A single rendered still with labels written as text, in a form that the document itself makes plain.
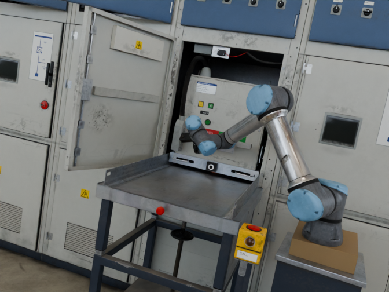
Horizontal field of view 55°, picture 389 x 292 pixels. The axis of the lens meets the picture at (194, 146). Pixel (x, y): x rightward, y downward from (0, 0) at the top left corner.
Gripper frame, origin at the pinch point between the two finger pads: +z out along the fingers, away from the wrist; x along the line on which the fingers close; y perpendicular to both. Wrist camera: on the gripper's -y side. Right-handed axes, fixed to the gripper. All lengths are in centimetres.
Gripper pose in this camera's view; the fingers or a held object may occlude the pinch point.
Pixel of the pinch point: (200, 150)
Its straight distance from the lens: 203.7
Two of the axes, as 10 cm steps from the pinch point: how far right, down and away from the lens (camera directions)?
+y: 9.4, 2.1, -2.8
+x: 3.0, -8.9, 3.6
